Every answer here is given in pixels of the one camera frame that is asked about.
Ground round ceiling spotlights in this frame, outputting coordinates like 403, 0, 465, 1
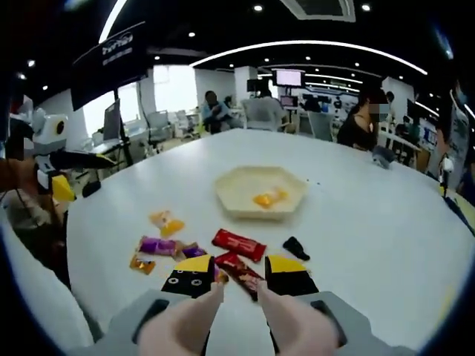
16, 3, 407, 93

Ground grey cloth bundle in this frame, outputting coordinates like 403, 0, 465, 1
372, 145, 395, 168

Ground large yellow snack packet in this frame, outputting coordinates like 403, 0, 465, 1
252, 187, 290, 209

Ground black display stand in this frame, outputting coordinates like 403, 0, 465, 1
117, 87, 135, 167

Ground ceiling air conditioner vent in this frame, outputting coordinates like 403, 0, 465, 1
280, 0, 357, 22

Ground small gold candy packet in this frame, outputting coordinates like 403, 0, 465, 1
128, 253, 157, 276

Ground grey monitor on stand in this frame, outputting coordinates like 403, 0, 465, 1
102, 98, 123, 142

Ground small yellow snack packet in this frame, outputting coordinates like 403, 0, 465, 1
149, 209, 186, 239

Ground long purple snack packet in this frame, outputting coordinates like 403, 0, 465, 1
138, 234, 180, 257

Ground black oval object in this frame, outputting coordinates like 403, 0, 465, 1
81, 180, 102, 198

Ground curved ceiling light strip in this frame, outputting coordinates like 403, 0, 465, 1
190, 39, 428, 76

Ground short purple snack packet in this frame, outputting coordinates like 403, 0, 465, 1
180, 243, 209, 260

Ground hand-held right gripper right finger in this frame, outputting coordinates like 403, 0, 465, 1
263, 254, 413, 356

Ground long red snack bar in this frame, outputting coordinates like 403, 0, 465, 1
214, 251, 266, 303
211, 228, 268, 263

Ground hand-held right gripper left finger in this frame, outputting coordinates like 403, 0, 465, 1
68, 254, 217, 356

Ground white office chair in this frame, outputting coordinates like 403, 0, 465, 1
306, 110, 335, 142

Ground bright hanging monitor screen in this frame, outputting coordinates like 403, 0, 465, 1
273, 68, 304, 88

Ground straight ceiling light strip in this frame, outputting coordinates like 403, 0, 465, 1
97, 0, 130, 45

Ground small black object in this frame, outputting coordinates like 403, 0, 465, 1
282, 236, 311, 263

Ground large black display screen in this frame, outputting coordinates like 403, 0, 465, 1
71, 21, 148, 111

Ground beige hexagonal container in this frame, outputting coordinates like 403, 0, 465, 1
214, 165, 310, 223

